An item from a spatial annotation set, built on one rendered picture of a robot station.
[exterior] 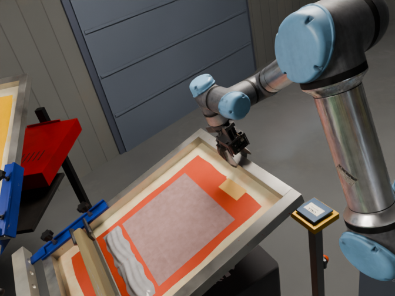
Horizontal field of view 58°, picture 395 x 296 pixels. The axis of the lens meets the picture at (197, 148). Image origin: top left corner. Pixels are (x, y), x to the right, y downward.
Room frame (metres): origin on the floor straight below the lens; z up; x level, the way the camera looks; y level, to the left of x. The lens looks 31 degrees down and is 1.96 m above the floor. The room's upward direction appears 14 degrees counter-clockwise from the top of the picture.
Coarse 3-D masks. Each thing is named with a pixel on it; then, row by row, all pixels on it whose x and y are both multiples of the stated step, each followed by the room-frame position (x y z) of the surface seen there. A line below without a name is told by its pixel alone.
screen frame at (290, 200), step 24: (192, 144) 1.24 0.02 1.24; (168, 168) 1.20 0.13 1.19; (240, 168) 0.99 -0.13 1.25; (120, 192) 1.15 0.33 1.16; (288, 192) 0.79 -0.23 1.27; (264, 216) 0.75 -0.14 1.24; (288, 216) 0.75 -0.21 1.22; (240, 240) 0.71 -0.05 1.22; (48, 264) 0.95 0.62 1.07; (216, 264) 0.67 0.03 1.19; (48, 288) 0.85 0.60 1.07; (192, 288) 0.63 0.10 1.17
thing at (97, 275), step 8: (80, 232) 0.95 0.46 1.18; (80, 240) 0.91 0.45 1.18; (88, 240) 0.93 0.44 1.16; (80, 248) 0.87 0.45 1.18; (88, 248) 0.86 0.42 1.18; (88, 256) 0.83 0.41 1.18; (96, 256) 0.86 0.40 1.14; (88, 264) 0.79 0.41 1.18; (96, 264) 0.80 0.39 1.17; (88, 272) 0.77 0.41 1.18; (96, 272) 0.75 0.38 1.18; (104, 272) 0.79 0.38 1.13; (96, 280) 0.72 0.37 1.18; (104, 280) 0.74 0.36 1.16; (96, 288) 0.70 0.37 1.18; (104, 288) 0.69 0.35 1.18; (112, 288) 0.73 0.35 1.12
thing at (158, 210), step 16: (192, 160) 1.18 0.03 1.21; (176, 176) 1.13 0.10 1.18; (192, 176) 1.09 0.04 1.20; (208, 176) 1.05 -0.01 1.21; (224, 176) 1.02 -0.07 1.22; (160, 192) 1.09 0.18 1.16; (176, 192) 1.05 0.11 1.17; (192, 192) 1.01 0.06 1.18; (208, 192) 0.98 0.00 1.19; (144, 208) 1.04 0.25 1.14; (160, 208) 1.01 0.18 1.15; (176, 208) 0.97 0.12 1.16; (128, 224) 1.00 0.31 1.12; (144, 224) 0.97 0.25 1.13; (160, 224) 0.93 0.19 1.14; (128, 240) 0.93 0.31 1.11; (144, 240) 0.90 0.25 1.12; (80, 256) 0.96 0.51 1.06; (80, 272) 0.89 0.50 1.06; (112, 272) 0.83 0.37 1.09
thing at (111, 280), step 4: (96, 244) 0.93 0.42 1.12; (96, 248) 0.92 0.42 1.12; (100, 248) 0.91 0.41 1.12; (100, 252) 0.89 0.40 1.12; (100, 256) 0.88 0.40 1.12; (104, 260) 0.85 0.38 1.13; (104, 264) 0.83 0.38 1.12; (104, 268) 0.82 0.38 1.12; (108, 268) 0.81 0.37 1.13; (108, 272) 0.80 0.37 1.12; (108, 276) 0.78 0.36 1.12; (112, 276) 0.78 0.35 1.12; (112, 280) 0.76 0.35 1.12; (112, 284) 0.75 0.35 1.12; (116, 284) 0.75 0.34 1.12; (116, 288) 0.73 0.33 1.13; (116, 292) 0.71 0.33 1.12
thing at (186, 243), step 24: (216, 192) 0.96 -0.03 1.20; (192, 216) 0.91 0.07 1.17; (216, 216) 0.86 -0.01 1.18; (240, 216) 0.82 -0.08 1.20; (168, 240) 0.85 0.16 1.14; (192, 240) 0.81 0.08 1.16; (216, 240) 0.77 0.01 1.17; (144, 264) 0.80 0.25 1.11; (168, 264) 0.76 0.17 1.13; (192, 264) 0.73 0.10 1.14; (120, 288) 0.76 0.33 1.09; (168, 288) 0.69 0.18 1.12
